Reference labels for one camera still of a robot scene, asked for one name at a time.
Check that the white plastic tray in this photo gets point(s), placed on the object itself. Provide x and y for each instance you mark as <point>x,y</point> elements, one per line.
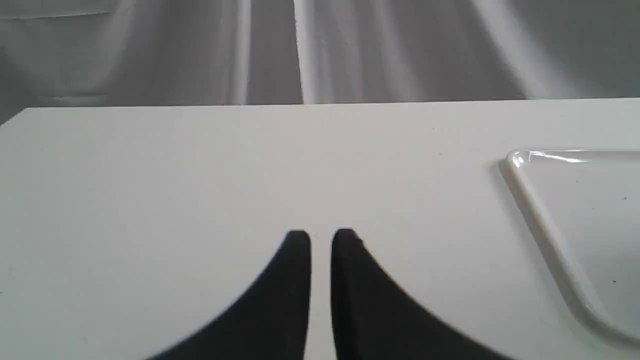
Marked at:
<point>583,205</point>

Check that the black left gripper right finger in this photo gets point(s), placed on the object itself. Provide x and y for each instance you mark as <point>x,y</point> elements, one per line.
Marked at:
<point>374,319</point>

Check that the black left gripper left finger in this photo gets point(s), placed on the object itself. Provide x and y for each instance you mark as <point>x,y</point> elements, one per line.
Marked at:
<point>269,321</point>

